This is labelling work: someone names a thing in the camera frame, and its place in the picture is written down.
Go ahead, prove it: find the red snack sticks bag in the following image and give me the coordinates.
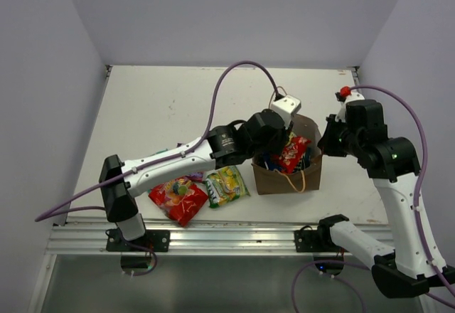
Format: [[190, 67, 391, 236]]
[[277, 132, 312, 174]]

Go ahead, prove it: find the blue spicy chilli chips bag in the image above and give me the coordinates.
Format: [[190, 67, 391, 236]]
[[256, 153, 283, 172]]

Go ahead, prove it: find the brown paper bag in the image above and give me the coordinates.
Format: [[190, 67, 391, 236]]
[[252, 114, 322, 195]]

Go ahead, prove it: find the yellow green Fox's candy bag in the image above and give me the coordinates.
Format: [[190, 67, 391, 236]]
[[203, 166, 250, 208]]

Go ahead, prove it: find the purple Fox's berries candy bag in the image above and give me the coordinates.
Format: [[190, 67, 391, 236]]
[[186, 171, 204, 183]]

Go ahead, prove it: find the blue Kettle chips bag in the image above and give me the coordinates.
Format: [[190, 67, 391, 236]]
[[300, 147, 312, 170]]

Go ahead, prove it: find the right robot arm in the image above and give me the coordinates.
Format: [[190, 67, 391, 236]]
[[316, 100, 454, 298]]

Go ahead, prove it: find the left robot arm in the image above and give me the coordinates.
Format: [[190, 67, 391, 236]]
[[99, 109, 294, 251]]

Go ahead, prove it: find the teal red candy bag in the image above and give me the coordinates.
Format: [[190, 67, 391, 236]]
[[152, 149, 168, 156]]

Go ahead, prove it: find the red fruit candy bag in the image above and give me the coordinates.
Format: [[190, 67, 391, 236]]
[[149, 177, 208, 227]]

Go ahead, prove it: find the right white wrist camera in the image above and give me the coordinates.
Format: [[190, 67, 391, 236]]
[[336, 86, 365, 122]]

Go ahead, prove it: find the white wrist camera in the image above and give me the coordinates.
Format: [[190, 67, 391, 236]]
[[336, 86, 365, 122], [269, 95, 301, 129]]

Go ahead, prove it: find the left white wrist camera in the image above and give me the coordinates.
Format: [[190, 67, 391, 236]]
[[269, 95, 301, 129]]

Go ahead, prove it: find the aluminium rail frame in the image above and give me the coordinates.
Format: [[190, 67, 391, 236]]
[[45, 65, 393, 255]]

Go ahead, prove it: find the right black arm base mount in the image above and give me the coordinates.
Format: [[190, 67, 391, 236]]
[[294, 225, 333, 253]]

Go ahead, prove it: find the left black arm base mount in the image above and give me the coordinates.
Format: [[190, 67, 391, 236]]
[[105, 228, 171, 253]]

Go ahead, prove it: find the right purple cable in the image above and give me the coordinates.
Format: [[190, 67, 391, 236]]
[[348, 85, 455, 309]]

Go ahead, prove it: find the purple cable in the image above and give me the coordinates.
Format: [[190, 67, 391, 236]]
[[348, 85, 455, 309], [34, 60, 285, 223]]

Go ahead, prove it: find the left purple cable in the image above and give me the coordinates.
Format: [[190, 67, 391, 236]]
[[34, 60, 285, 223]]

